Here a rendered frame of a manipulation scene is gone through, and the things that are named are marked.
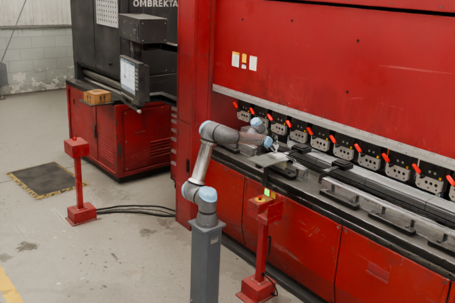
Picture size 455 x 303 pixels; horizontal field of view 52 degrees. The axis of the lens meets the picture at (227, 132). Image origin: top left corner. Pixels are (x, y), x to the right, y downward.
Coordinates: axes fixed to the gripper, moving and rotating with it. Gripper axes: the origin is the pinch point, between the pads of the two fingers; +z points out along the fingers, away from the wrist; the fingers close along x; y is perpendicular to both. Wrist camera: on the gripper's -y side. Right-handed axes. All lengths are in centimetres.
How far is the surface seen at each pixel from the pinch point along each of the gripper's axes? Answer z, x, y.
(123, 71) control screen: -66, 136, -13
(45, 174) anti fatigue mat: 27, 285, -128
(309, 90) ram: -36, -24, 38
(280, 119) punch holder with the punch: -15.0, 0.5, 20.7
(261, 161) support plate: -4.7, -0.9, -12.6
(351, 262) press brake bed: 35, -83, -36
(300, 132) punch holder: -11.7, -20.7, 17.4
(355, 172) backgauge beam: 26, -53, 21
